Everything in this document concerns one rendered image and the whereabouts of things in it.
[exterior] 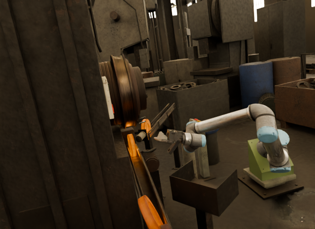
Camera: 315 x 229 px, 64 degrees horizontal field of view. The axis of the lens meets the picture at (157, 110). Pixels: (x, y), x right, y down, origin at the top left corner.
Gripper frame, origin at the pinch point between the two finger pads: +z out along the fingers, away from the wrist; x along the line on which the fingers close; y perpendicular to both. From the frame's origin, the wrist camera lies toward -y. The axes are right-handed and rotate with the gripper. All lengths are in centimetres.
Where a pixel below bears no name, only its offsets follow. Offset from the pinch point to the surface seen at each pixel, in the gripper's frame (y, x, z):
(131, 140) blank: -0.9, 4.4, 17.6
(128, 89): 33.5, 24.9, 26.5
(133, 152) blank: -8.4, 6.3, 14.8
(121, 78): 39, 23, 31
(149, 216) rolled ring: -6, 82, 20
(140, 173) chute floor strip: -14.8, 25.5, 12.6
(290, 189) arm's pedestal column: -35, -5, -128
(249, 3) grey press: 200, -291, -219
